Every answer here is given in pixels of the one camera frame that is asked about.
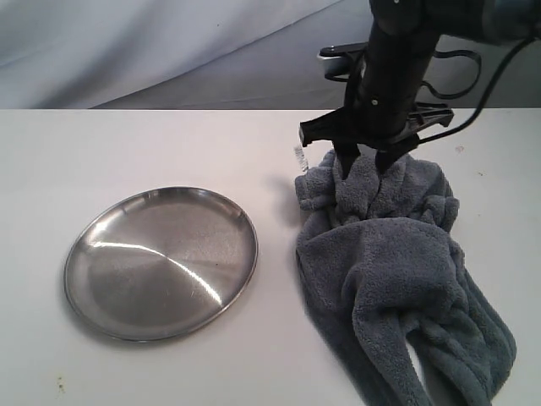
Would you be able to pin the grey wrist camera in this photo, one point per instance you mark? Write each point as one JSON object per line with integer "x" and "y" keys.
{"x": 338, "y": 61}

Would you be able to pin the round stainless steel plate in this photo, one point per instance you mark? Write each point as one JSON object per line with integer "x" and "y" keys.
{"x": 160, "y": 264}

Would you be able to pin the white backdrop cloth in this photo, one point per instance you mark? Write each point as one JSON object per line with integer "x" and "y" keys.
{"x": 173, "y": 54}

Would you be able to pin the grey-blue fleece towel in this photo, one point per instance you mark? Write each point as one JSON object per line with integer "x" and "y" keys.
{"x": 381, "y": 276}

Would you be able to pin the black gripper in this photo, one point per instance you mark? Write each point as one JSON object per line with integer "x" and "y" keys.
{"x": 348, "y": 129}

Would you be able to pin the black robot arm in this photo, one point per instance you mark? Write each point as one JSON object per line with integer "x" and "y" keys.
{"x": 387, "y": 100}

